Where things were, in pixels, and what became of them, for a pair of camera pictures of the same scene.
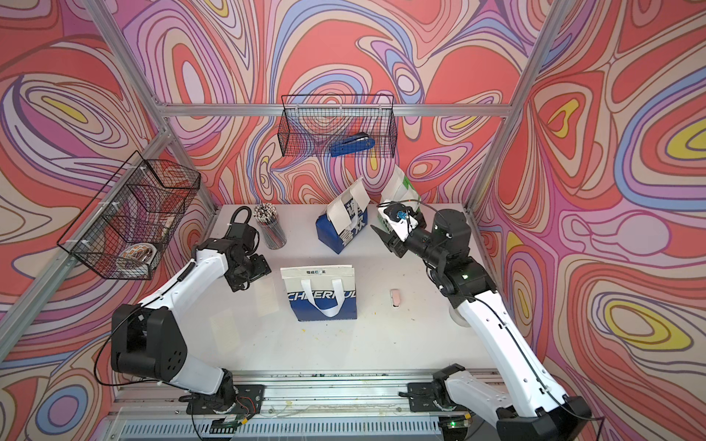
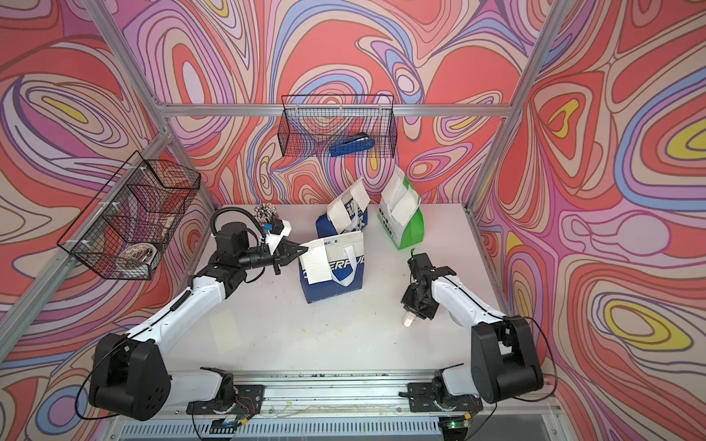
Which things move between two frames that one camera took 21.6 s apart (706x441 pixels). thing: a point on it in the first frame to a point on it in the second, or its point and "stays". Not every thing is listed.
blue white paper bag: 345,217 stays
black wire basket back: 310,124 stays
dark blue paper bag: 322,292 to 346,260
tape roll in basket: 140,252 stays
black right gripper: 392,245 to 406,299
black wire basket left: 125,227 stays
